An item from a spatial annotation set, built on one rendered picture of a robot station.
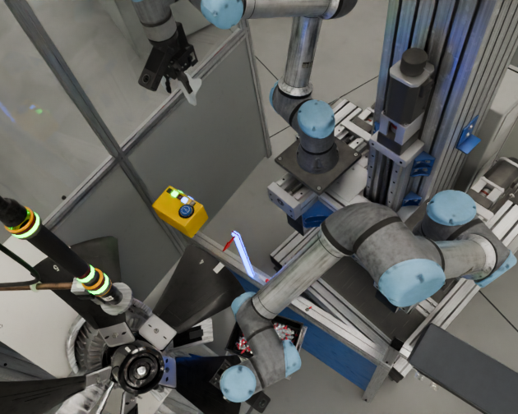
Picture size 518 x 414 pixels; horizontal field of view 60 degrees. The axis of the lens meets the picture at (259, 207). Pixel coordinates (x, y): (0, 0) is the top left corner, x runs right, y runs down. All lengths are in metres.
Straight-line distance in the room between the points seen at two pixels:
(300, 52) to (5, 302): 1.09
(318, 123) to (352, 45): 2.24
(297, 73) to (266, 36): 2.33
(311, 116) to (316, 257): 0.59
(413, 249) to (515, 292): 1.81
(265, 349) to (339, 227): 0.35
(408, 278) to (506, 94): 0.90
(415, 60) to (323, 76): 2.26
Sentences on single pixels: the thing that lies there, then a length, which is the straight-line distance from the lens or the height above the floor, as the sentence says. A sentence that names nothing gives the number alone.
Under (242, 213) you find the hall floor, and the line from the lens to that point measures 2.74.
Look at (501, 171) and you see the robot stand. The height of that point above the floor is 0.99.
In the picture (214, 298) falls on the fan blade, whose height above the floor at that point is 1.16.
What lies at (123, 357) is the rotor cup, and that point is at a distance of 1.20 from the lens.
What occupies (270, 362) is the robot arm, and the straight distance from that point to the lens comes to 1.08.
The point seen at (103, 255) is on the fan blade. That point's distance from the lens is 1.14.
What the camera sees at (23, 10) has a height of 1.65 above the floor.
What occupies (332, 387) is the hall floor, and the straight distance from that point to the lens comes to 2.37.
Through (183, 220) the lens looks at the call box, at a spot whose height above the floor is 1.07.
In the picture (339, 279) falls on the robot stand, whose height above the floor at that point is 0.21.
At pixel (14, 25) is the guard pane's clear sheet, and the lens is 1.49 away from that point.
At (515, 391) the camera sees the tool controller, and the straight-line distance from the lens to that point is 1.18.
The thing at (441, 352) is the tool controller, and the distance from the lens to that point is 1.16.
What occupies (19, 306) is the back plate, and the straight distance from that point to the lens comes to 1.41.
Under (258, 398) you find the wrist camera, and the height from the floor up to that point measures 1.09.
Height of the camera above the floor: 2.34
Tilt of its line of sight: 59 degrees down
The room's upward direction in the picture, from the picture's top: 15 degrees counter-clockwise
